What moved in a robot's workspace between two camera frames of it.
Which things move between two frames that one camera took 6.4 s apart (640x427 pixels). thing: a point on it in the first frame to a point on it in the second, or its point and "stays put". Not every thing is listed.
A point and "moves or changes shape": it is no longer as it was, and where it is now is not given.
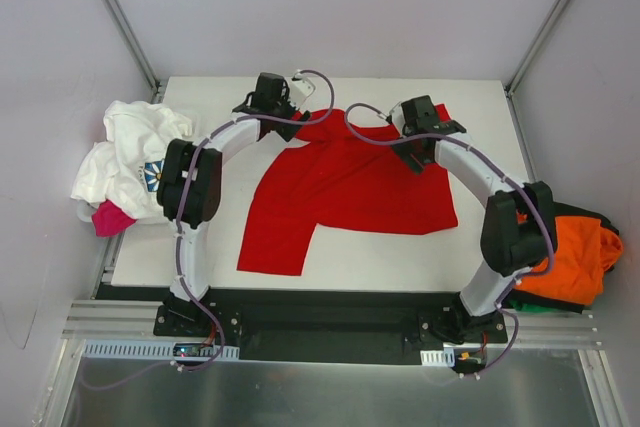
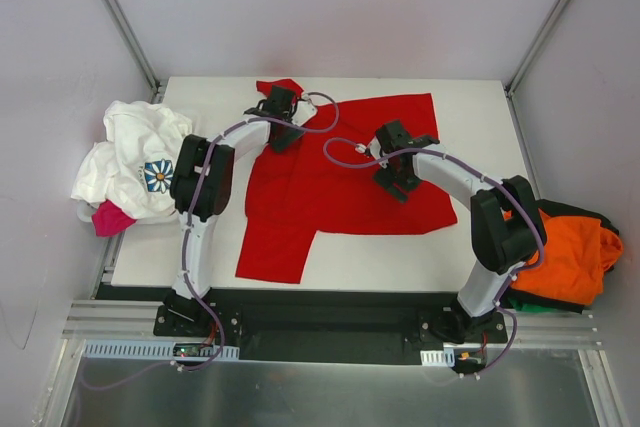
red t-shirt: [325, 174] moves or changes shape
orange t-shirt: [582, 253] stays put
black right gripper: [417, 156] to [395, 179]
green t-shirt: [530, 308] stays put
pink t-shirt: [110, 220] stays put
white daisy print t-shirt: [124, 168] stays put
